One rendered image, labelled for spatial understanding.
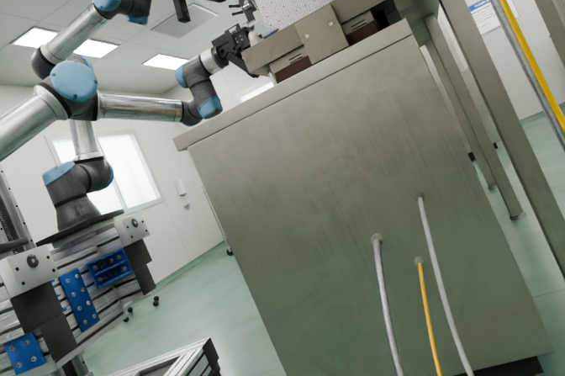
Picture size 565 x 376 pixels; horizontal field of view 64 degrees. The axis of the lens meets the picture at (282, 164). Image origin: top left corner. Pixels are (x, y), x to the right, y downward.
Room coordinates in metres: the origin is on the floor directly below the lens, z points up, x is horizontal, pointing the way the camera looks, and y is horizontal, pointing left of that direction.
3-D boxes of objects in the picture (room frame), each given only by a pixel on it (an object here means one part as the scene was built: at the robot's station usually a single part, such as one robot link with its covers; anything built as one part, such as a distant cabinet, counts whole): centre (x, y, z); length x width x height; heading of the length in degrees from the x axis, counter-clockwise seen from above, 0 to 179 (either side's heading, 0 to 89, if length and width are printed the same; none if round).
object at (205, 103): (1.46, 0.15, 1.01); 0.11 x 0.08 x 0.11; 33
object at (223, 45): (1.40, -0.01, 1.12); 0.12 x 0.08 x 0.09; 71
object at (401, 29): (2.29, -0.48, 0.88); 2.52 x 0.66 x 0.04; 161
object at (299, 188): (2.29, -0.49, 0.43); 2.52 x 0.64 x 0.86; 161
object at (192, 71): (1.45, 0.14, 1.11); 0.11 x 0.08 x 0.09; 71
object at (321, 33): (1.10, -0.22, 0.96); 0.10 x 0.03 x 0.11; 71
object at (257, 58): (1.19, -0.23, 1.00); 0.40 x 0.16 x 0.06; 71
